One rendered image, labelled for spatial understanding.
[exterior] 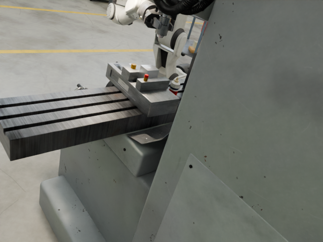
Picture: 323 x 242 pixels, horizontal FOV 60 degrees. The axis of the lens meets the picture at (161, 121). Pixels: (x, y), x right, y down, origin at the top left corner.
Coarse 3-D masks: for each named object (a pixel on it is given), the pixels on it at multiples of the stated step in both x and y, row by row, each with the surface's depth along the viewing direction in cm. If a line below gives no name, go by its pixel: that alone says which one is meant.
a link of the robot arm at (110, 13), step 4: (112, 0) 139; (116, 0) 140; (120, 0) 140; (124, 0) 141; (108, 4) 144; (112, 4) 138; (120, 4) 141; (124, 4) 141; (108, 8) 141; (112, 8) 137; (108, 12) 141; (112, 12) 138; (108, 16) 141; (112, 16) 139
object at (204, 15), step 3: (213, 3) 75; (210, 6) 75; (207, 9) 76; (210, 9) 75; (201, 12) 77; (204, 12) 76; (207, 12) 76; (210, 12) 76; (198, 15) 79; (201, 15) 77; (204, 15) 77; (207, 15) 76; (201, 18) 79; (204, 18) 77; (207, 18) 77
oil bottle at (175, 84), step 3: (177, 78) 122; (174, 81) 122; (177, 81) 122; (171, 84) 123; (174, 84) 122; (177, 84) 122; (171, 87) 123; (174, 87) 122; (177, 87) 123; (171, 90) 124; (174, 90) 123; (177, 90) 124; (174, 93) 124
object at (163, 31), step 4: (160, 20) 103; (164, 20) 103; (164, 24) 103; (168, 24) 104; (156, 28) 106; (160, 28) 104; (164, 28) 104; (168, 28) 106; (156, 32) 106; (160, 32) 105; (164, 32) 105
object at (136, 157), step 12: (132, 132) 112; (108, 144) 118; (120, 144) 111; (132, 144) 106; (144, 144) 107; (156, 144) 109; (120, 156) 113; (132, 156) 106; (144, 156) 102; (156, 156) 108; (132, 168) 108; (144, 168) 107; (156, 168) 113
